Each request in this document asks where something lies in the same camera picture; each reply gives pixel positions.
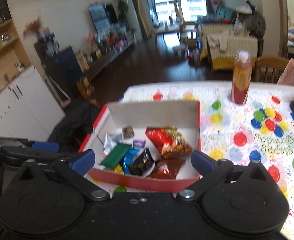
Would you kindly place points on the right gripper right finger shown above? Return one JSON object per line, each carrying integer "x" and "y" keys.
{"x": 213, "y": 173}

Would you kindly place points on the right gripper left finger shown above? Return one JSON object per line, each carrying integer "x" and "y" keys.
{"x": 73, "y": 169}

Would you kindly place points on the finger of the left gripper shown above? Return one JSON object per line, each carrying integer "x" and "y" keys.
{"x": 45, "y": 146}

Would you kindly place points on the yellow triangular snack packet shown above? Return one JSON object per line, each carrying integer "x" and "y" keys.
{"x": 118, "y": 169}

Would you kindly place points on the green snack bar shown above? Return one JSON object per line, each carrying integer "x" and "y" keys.
{"x": 116, "y": 155}

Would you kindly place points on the red orange chips bag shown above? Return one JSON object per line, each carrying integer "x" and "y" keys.
{"x": 168, "y": 141}

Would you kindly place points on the white snack packet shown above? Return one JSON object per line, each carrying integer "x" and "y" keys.
{"x": 110, "y": 141}

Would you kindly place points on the black snack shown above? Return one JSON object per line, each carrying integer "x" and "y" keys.
{"x": 142, "y": 164}

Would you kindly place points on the dark red snack packet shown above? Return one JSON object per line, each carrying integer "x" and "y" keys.
{"x": 167, "y": 169}

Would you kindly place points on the blue snack packet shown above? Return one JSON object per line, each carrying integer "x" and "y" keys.
{"x": 128, "y": 159}

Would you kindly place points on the brown wrapped candy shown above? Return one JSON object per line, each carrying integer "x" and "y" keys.
{"x": 127, "y": 132}

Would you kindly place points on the red and white cardboard box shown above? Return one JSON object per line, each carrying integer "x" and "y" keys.
{"x": 147, "y": 144}

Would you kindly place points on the purple candy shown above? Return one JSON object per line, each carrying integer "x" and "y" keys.
{"x": 139, "y": 143}

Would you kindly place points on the dark water dispenser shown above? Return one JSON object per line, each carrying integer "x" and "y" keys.
{"x": 62, "y": 67}

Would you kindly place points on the wooden shelf unit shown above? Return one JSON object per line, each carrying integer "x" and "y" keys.
{"x": 12, "y": 51}

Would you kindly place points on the red drink bottle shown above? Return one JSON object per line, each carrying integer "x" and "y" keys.
{"x": 242, "y": 72}

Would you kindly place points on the long tv cabinet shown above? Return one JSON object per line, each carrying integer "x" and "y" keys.
{"x": 110, "y": 54}

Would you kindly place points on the wooden chair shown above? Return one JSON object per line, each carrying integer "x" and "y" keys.
{"x": 268, "y": 69}

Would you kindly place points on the small round stool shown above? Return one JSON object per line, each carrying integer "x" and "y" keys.
{"x": 181, "y": 49}

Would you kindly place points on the sofa with cream cover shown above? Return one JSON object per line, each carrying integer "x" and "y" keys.
{"x": 220, "y": 45}

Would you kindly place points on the wooden coffee table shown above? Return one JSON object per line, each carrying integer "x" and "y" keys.
{"x": 164, "y": 30}

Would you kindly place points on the wall television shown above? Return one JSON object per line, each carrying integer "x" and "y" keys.
{"x": 102, "y": 15}

